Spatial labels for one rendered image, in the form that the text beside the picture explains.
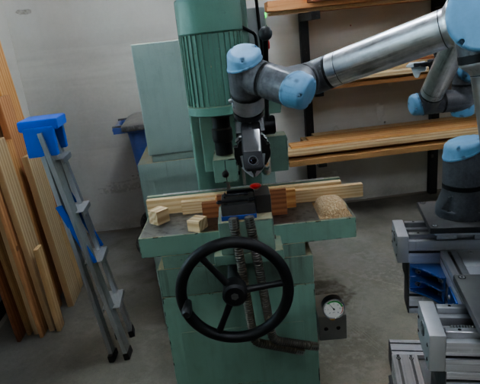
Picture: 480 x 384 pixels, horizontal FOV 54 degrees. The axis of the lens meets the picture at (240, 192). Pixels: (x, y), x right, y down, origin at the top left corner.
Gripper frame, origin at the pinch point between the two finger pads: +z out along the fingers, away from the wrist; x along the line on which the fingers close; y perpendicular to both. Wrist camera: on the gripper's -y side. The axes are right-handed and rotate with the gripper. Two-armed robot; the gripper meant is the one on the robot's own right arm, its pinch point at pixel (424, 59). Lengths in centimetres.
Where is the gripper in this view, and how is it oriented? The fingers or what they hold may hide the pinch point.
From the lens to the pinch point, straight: 205.8
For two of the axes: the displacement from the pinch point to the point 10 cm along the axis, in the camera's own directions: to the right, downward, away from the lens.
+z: -0.7, -3.1, 9.5
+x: 9.7, -2.5, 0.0
